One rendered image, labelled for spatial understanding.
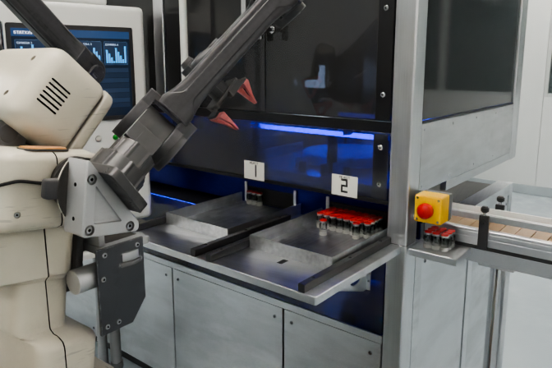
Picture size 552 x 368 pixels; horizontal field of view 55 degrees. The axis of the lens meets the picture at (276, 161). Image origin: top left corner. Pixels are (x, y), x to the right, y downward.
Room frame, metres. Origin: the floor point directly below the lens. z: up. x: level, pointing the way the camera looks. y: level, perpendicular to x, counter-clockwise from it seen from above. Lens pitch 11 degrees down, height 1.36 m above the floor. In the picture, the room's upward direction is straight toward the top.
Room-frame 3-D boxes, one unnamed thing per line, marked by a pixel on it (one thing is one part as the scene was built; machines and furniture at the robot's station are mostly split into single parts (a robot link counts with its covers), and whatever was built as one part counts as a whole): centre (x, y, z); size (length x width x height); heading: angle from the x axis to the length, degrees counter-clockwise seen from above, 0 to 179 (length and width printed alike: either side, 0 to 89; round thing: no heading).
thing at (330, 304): (2.00, 0.47, 0.73); 1.98 x 0.01 x 0.25; 51
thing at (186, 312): (2.37, 0.14, 0.44); 2.06 x 1.00 x 0.88; 51
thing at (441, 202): (1.32, -0.41, 1.00); 0.08 x 0.07 x 0.07; 141
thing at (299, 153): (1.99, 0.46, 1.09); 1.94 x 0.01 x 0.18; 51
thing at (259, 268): (1.44, 0.04, 0.87); 0.70 x 0.48 x 0.02; 51
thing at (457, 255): (1.35, -0.44, 0.87); 0.14 x 0.13 x 0.02; 141
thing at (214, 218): (1.60, 0.13, 0.90); 0.34 x 0.26 x 0.04; 141
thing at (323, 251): (1.39, -0.14, 0.90); 0.34 x 0.26 x 0.04; 141
